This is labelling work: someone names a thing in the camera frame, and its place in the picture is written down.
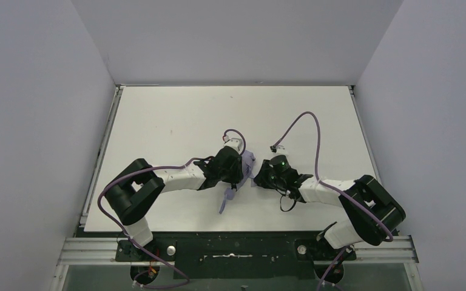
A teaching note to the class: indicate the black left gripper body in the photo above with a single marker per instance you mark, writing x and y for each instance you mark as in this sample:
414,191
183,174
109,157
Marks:
237,169

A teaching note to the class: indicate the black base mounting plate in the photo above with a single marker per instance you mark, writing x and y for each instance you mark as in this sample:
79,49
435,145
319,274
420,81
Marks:
236,255

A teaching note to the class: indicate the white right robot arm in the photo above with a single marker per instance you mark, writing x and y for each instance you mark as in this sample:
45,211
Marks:
372,213

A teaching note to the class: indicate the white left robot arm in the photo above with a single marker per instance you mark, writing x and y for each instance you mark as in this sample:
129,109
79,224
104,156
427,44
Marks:
127,199

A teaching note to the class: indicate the aluminium frame rail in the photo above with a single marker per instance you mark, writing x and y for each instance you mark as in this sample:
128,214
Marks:
88,263

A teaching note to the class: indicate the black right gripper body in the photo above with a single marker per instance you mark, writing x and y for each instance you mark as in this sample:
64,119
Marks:
262,176

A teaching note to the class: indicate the purple folding umbrella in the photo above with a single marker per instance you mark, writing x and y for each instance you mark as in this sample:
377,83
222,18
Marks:
248,161

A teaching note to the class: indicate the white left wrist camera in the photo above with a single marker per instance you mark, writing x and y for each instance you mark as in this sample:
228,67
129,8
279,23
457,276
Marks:
238,144

